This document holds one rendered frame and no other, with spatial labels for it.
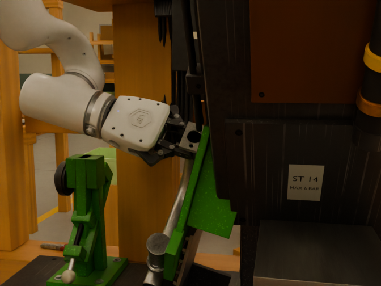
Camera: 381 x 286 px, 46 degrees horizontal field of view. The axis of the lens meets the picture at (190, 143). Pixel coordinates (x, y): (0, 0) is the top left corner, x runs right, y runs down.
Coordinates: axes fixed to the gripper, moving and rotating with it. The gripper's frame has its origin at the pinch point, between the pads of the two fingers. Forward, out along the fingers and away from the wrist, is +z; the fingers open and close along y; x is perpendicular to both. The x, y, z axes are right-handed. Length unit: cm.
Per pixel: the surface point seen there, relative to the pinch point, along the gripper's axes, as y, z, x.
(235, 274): -8.8, 15.1, 33.5
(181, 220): -15.6, 3.7, -3.0
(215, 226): -14.5, 8.8, -2.3
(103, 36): 679, -419, 735
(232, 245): 91, 17, 272
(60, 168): -4.9, -26.3, 17.1
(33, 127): 12, -47, 35
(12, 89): 16, -53, 26
